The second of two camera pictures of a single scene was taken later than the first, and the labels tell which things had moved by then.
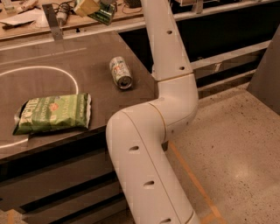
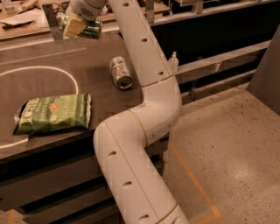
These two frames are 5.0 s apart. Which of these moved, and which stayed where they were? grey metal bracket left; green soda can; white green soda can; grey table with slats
Moved: green soda can
Stayed: grey table with slats; grey metal bracket left; white green soda can
